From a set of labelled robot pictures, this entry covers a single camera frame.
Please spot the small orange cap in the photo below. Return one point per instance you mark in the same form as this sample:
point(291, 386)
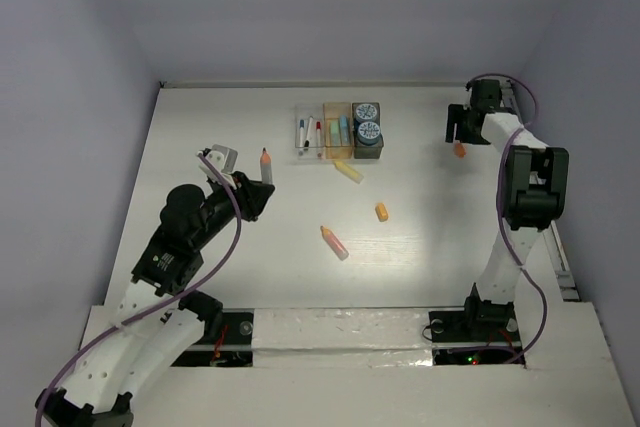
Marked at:
point(459, 150)

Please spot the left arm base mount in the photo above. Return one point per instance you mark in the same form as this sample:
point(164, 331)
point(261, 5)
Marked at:
point(230, 347)

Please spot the blue capped white pen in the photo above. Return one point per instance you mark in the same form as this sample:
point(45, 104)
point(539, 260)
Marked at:
point(301, 134)

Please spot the blue tape roll back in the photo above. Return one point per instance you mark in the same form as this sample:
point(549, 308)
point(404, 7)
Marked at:
point(366, 112)

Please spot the orange tip clear highlighter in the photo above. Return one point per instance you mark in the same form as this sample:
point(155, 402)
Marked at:
point(266, 167)

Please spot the blue tape roll front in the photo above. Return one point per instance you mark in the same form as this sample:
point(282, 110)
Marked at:
point(368, 133)

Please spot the blue tape roll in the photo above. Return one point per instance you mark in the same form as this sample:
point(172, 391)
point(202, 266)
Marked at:
point(366, 112)
point(368, 133)

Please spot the orange highlighter cap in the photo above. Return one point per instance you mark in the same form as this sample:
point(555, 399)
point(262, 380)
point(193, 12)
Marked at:
point(381, 212)

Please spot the blue highlighter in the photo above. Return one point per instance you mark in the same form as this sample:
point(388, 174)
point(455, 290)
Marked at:
point(344, 130)

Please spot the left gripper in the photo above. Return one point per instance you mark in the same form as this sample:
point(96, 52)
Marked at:
point(251, 194)

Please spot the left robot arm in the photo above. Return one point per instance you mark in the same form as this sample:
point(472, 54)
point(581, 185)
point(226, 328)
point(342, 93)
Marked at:
point(162, 312)

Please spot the yellow highlighter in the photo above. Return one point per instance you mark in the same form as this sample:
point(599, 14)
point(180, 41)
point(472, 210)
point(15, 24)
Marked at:
point(348, 171)

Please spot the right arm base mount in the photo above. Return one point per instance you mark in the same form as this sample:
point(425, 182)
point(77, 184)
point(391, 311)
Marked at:
point(479, 333)

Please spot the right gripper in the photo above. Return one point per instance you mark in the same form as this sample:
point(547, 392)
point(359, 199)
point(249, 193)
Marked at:
point(457, 115)

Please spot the clear plastic container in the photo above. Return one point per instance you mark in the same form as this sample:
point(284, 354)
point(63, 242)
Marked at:
point(312, 154)

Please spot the black capped white pen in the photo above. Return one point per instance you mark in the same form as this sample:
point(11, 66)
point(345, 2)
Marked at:
point(310, 130)

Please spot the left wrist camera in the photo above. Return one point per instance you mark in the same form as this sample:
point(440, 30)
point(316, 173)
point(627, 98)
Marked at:
point(217, 163)

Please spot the orange pink highlighter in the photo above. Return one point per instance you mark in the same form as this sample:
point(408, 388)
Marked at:
point(334, 243)

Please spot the dark grey plastic container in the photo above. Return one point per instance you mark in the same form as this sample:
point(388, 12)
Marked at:
point(363, 151)

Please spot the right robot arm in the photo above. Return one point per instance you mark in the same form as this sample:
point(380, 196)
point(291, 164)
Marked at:
point(530, 195)

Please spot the green highlighter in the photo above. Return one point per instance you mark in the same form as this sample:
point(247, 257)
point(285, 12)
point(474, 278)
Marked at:
point(334, 134)

